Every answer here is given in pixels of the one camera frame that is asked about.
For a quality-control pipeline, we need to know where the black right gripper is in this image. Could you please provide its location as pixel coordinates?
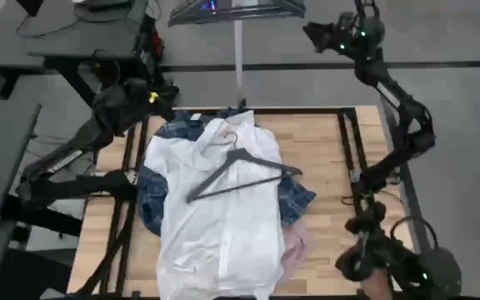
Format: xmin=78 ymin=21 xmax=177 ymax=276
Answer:
xmin=302 ymin=12 xmax=365 ymax=58

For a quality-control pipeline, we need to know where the blue plaid shirt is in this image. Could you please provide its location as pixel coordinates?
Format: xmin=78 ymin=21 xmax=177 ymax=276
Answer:
xmin=136 ymin=108 xmax=317 ymax=238

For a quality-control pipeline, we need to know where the dark grey clothes hanger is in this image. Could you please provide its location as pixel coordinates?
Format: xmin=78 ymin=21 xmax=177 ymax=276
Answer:
xmin=185 ymin=131 xmax=304 ymax=205

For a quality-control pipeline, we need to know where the white shirt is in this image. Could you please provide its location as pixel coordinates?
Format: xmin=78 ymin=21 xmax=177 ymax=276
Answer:
xmin=142 ymin=109 xmax=288 ymax=300

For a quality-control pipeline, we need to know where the pink shirt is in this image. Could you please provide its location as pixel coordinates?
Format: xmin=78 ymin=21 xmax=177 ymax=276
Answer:
xmin=279 ymin=218 xmax=310 ymax=287

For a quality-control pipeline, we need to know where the grey clothes rack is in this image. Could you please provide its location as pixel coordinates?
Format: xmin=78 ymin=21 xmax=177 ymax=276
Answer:
xmin=167 ymin=0 xmax=308 ymax=112

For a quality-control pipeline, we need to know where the red plastic item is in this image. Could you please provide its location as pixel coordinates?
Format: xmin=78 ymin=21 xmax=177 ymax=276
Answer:
xmin=151 ymin=27 xmax=166 ymax=62

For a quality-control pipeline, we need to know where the grey desk with black legs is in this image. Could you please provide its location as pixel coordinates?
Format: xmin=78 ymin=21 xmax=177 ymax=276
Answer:
xmin=25 ymin=0 xmax=170 ymax=122

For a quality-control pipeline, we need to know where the person's hand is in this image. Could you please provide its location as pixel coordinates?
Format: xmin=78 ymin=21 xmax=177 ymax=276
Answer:
xmin=358 ymin=268 xmax=394 ymax=300

